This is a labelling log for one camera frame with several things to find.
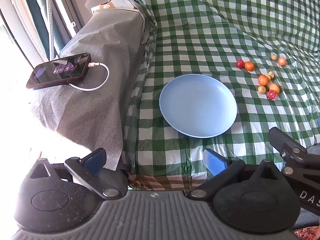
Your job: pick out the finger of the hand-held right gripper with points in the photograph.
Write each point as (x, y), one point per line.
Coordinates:
(287, 140)

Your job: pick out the grey covered box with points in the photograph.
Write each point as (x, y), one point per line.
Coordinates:
(100, 45)

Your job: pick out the black smartphone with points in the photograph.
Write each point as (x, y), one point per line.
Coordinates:
(58, 71)

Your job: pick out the green checked tablecloth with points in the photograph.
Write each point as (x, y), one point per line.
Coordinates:
(212, 25)

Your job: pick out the yellow and white tag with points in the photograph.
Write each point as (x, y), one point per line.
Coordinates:
(106, 6)

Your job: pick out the light blue plate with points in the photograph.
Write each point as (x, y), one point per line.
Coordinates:
(198, 105)

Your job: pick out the red patterned rug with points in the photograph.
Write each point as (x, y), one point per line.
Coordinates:
(307, 233)

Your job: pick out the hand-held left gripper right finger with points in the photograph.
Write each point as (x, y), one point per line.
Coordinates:
(215, 161)

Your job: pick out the teal curtain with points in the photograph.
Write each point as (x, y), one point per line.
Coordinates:
(37, 12)

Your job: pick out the plastic-wrapped small orange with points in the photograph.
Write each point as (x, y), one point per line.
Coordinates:
(274, 87)
(282, 61)

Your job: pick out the white window frame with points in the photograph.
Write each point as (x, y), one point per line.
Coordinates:
(17, 10)

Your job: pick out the small yellow plum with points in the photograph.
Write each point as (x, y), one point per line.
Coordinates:
(274, 56)
(272, 74)
(261, 89)
(268, 76)

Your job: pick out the grey mesh-covered pole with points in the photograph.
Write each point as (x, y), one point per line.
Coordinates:
(50, 22)

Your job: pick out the plastic-wrapped red plum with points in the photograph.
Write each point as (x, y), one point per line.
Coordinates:
(272, 95)

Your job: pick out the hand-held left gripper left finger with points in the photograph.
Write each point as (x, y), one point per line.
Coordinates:
(95, 158)

